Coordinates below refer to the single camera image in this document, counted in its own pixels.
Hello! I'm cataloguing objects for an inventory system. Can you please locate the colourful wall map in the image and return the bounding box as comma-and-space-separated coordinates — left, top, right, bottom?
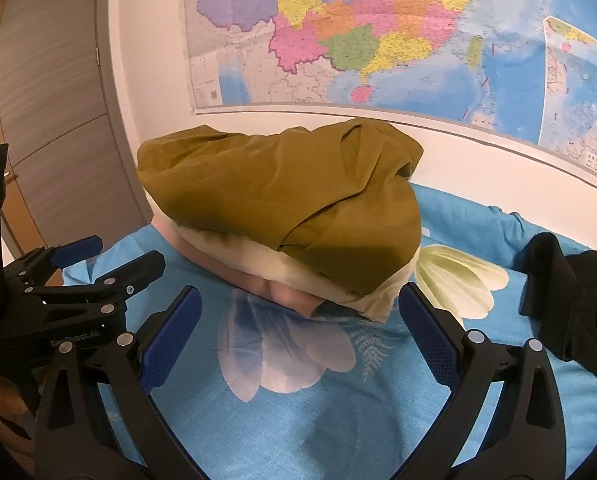
181, 0, 597, 193

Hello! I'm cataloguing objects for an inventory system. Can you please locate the blue floral bed sheet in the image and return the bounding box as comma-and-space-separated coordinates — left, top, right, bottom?
61, 180, 597, 480

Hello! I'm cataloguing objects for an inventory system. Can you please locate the person's left hand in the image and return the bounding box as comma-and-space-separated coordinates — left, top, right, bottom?
0, 377, 38, 461

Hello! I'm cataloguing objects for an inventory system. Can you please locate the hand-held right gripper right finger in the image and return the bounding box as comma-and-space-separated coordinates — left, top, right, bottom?
397, 282, 567, 480

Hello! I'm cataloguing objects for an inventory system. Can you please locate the wooden wardrobe door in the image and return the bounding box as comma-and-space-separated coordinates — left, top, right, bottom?
0, 0, 152, 261

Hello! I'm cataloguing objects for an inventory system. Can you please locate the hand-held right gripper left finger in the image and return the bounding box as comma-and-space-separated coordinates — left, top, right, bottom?
33, 285, 204, 480

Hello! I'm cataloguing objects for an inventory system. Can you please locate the black garment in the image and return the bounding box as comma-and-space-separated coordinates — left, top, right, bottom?
519, 232, 597, 386

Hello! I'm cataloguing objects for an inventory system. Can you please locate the pink garment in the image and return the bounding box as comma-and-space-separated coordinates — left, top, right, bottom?
153, 215, 324, 318

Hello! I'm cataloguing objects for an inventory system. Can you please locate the olive green shirt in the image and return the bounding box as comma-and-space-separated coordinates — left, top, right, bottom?
136, 117, 424, 311

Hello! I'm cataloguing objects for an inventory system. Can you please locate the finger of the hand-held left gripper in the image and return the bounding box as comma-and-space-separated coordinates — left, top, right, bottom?
4, 235, 104, 286
26, 250, 166, 306

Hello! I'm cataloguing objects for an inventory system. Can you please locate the cream garment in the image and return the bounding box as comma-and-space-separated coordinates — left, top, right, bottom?
151, 210, 419, 323

